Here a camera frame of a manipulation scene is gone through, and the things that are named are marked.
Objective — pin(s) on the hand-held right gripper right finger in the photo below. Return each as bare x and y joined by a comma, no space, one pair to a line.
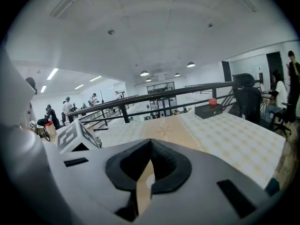
199,196

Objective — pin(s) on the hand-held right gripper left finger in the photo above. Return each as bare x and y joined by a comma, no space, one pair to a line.
82,191

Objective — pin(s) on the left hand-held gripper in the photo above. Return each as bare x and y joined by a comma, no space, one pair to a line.
70,137

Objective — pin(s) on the dark rectangular box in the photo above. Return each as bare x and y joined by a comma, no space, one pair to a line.
272,187

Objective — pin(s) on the ceiling strip light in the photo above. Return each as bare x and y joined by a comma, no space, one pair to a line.
52,74
43,89
79,86
95,78

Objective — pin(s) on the black box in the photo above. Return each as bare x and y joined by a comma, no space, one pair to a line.
207,111

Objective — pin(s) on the glass double door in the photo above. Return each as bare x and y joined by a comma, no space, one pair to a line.
166,107

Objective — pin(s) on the red round object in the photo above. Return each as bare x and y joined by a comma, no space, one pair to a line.
212,101

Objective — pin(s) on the black metal railing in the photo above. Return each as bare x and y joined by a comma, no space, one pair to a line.
201,85
164,95

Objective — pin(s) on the black office chair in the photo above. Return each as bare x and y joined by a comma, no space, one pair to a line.
248,102
289,112

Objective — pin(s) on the brown office desk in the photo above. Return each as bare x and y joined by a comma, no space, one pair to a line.
267,95

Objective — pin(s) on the black monitor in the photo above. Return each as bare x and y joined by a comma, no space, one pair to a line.
260,77

